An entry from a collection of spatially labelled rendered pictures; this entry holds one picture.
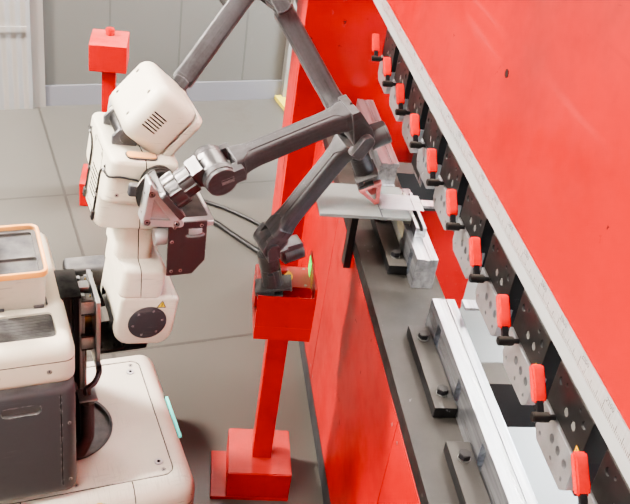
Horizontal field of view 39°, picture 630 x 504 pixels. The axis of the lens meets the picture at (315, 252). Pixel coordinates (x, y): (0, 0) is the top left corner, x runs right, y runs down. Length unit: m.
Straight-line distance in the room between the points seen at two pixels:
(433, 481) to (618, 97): 0.90
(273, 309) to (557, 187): 1.10
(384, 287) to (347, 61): 1.12
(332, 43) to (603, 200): 1.97
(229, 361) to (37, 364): 1.33
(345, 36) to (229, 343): 1.26
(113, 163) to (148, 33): 3.20
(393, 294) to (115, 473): 0.94
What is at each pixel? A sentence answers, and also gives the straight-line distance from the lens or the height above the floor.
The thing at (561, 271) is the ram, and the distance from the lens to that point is 1.55.
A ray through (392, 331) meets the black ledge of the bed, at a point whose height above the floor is 0.87.
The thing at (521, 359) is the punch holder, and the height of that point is 1.24.
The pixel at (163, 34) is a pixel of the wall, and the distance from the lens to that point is 5.32.
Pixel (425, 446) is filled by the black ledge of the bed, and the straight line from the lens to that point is 1.99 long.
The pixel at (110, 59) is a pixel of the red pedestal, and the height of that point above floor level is 0.74.
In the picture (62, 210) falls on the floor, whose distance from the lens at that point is 4.33.
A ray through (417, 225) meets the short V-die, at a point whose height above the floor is 1.00.
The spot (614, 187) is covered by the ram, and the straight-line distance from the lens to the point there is 1.41.
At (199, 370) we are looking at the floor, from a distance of 3.41.
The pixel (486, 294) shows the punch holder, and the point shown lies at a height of 1.22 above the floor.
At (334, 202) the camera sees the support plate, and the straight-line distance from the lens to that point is 2.53.
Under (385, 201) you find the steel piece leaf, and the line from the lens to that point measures 2.57.
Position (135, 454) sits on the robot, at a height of 0.28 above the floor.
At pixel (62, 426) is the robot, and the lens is 2.41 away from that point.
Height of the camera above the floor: 2.23
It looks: 33 degrees down
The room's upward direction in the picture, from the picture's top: 9 degrees clockwise
